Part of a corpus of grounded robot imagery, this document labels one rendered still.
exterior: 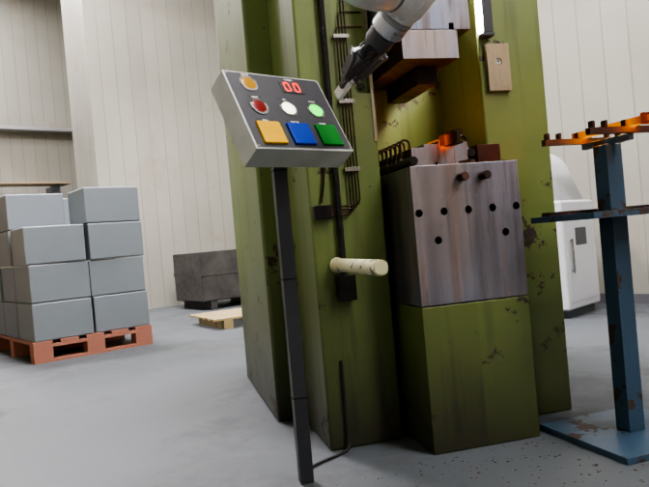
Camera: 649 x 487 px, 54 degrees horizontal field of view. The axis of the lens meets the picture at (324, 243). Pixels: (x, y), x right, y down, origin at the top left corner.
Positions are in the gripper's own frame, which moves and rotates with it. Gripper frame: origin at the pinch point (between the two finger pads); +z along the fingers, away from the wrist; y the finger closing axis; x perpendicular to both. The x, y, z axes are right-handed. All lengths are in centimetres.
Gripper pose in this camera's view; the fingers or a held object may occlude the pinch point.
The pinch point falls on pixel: (344, 87)
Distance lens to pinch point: 184.4
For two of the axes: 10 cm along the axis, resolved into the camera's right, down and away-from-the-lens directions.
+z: -5.0, 5.4, 6.7
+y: 7.7, -0.7, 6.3
